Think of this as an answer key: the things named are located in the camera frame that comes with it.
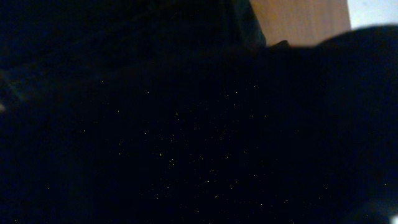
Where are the black shorts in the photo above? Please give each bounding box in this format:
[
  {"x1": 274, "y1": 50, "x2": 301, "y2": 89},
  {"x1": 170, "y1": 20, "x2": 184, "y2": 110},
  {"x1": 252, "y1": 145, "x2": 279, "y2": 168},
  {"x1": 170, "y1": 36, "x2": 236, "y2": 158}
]
[{"x1": 1, "y1": 1, "x2": 397, "y2": 223}]

